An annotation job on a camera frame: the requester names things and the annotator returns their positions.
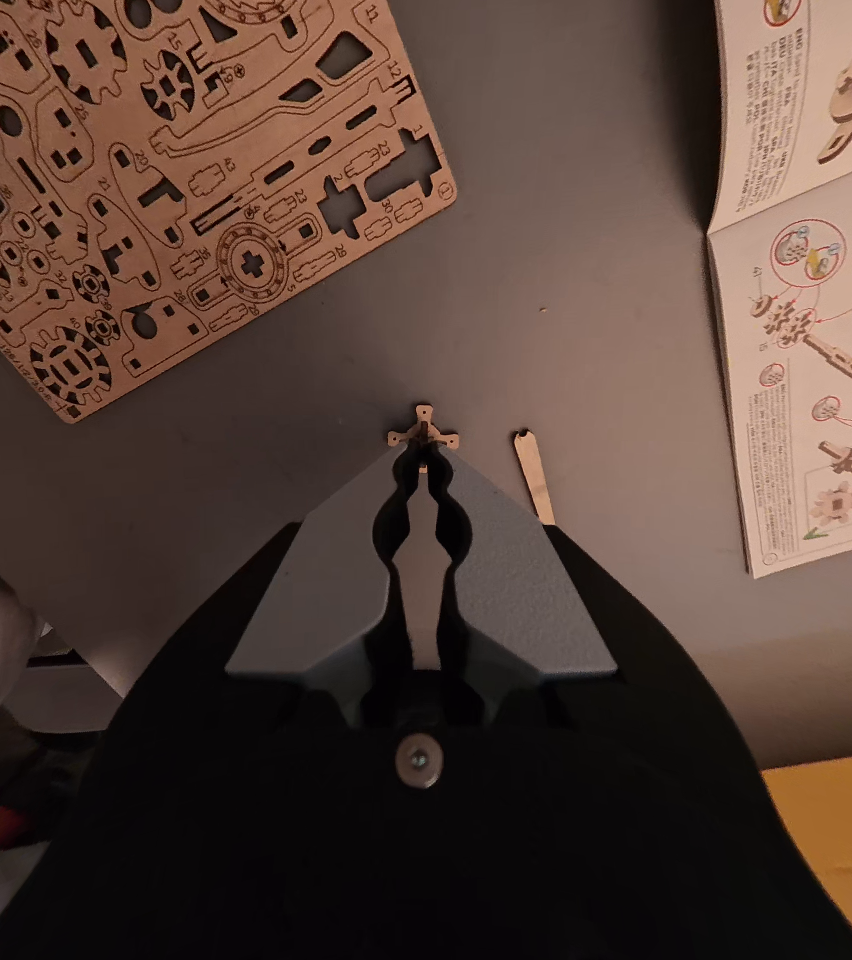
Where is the wooden model parts sheet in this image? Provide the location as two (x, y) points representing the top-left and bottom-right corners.
(0, 0), (458, 426)

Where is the wooden gear shaft part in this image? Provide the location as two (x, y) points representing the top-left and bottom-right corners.
(387, 403), (463, 670)

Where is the thin wooden stick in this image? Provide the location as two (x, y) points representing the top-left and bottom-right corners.
(512, 427), (557, 528)

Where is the assembly instruction booklet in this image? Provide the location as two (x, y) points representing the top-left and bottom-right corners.
(705, 0), (852, 580)

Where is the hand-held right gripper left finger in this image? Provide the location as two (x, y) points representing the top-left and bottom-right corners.
(225, 441), (423, 725)

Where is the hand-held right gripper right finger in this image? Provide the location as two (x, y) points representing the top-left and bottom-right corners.
(426, 441), (619, 725)

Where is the yellow plastic bin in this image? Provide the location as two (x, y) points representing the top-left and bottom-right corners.
(760, 748), (852, 960)

